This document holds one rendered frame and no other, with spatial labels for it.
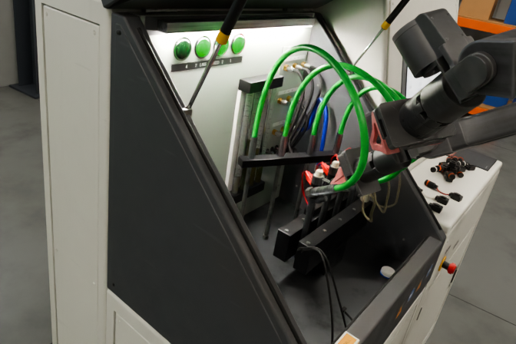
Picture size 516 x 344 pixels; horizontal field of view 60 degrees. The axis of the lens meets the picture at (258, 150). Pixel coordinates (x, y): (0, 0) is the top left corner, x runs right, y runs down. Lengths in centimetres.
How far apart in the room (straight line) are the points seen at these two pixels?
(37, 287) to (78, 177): 135
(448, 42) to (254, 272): 47
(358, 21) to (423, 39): 78
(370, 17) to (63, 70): 81
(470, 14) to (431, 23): 563
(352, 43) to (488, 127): 58
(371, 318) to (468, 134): 41
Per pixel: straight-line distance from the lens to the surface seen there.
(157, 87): 82
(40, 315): 230
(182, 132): 80
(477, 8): 620
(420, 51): 58
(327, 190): 91
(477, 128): 90
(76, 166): 113
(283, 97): 134
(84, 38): 99
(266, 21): 113
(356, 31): 135
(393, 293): 109
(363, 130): 82
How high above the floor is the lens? 160
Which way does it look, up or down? 24 degrees down
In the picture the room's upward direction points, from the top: 9 degrees clockwise
